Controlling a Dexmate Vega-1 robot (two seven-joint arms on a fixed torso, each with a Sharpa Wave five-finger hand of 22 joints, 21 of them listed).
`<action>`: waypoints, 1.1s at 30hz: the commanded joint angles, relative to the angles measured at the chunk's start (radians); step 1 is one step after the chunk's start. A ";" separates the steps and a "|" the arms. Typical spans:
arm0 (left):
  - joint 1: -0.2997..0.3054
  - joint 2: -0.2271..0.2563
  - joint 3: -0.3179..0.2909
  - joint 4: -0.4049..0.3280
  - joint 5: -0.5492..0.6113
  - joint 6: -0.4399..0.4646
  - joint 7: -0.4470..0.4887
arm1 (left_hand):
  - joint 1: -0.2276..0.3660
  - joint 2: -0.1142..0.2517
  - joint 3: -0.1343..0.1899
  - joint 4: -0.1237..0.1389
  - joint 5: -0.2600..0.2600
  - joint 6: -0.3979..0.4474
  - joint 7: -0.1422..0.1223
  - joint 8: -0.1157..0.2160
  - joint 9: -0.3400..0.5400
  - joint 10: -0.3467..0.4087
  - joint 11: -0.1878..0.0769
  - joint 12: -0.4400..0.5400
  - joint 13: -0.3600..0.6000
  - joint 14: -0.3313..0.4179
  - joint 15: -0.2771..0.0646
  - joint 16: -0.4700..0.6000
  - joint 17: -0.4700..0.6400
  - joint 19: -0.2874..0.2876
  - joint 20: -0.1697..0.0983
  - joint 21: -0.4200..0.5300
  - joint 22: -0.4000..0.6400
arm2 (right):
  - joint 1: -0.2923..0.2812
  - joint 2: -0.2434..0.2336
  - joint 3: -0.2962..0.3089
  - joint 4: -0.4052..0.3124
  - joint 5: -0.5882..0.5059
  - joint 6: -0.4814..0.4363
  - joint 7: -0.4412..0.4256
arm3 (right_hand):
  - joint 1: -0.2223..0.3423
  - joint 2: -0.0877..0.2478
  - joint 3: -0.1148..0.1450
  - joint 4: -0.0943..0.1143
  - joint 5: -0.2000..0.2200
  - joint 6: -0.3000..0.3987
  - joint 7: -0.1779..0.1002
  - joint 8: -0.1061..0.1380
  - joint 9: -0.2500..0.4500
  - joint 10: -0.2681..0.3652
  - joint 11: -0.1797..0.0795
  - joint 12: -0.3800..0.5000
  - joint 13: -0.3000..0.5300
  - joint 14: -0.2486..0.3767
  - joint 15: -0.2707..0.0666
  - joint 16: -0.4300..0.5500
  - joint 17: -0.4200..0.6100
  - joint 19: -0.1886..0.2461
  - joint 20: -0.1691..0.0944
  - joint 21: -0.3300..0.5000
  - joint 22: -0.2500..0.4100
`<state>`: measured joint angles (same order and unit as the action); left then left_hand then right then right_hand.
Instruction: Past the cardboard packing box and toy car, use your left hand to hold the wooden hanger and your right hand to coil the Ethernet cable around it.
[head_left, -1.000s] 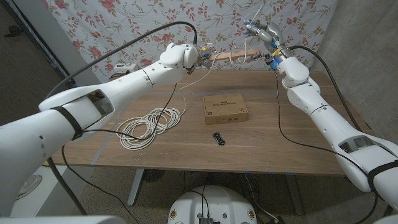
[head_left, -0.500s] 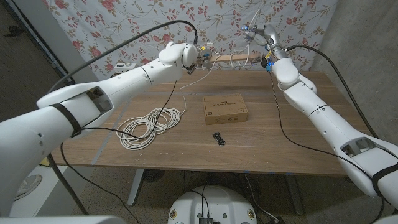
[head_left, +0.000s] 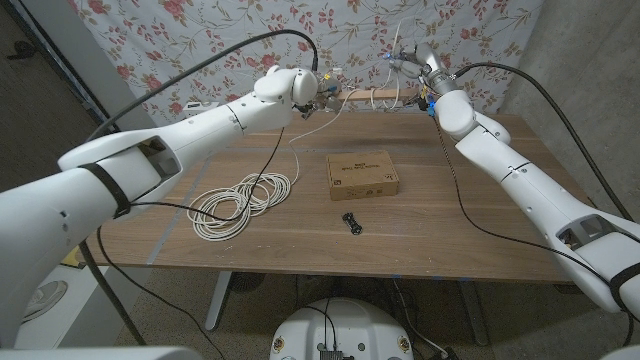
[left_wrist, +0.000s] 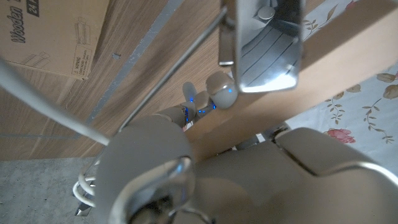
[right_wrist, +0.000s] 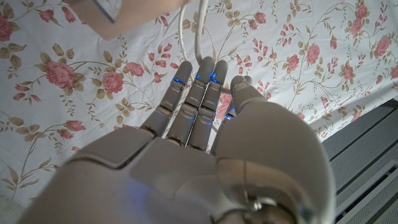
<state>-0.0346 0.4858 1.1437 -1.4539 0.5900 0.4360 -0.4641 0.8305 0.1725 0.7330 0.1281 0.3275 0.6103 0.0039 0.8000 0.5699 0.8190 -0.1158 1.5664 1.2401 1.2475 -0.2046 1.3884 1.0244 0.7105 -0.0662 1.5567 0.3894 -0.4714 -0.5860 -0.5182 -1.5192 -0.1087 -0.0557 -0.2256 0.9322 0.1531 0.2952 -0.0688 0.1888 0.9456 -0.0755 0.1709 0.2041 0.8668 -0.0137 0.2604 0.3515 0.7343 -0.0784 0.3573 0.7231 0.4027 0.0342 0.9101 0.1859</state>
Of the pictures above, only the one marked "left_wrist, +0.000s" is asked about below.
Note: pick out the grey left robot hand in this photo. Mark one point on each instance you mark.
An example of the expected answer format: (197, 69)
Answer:
(248, 193)

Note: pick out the cardboard packing box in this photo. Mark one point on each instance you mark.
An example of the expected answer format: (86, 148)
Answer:
(53, 34)

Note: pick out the floral backdrop cloth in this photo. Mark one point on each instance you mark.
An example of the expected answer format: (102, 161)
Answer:
(357, 109)

